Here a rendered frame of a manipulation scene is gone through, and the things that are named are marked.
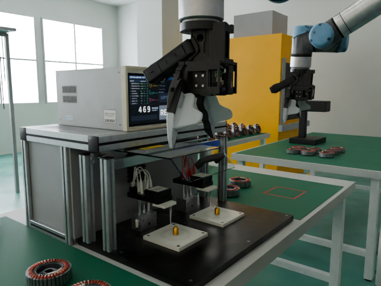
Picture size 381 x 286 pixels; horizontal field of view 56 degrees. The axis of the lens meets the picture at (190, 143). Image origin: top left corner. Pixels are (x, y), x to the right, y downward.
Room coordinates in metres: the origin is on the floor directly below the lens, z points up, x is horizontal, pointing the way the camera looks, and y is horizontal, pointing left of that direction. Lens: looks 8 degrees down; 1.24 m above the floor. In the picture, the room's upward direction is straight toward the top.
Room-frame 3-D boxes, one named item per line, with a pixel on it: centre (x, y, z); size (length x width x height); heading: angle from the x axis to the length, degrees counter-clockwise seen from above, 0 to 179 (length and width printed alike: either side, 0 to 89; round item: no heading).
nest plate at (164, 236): (1.10, 0.05, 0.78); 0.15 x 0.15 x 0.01; 52
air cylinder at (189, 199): (1.38, 0.01, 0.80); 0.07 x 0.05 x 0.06; 142
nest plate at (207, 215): (1.30, -0.10, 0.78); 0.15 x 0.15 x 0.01; 52
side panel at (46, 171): (1.19, 0.49, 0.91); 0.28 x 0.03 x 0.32; 52
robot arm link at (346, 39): (1.29, -0.49, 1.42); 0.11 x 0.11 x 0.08; 58
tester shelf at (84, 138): (1.40, 0.23, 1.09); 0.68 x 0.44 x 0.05; 142
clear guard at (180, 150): (1.10, 0.06, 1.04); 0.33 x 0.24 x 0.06; 52
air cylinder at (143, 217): (1.19, 0.16, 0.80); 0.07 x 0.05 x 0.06; 142
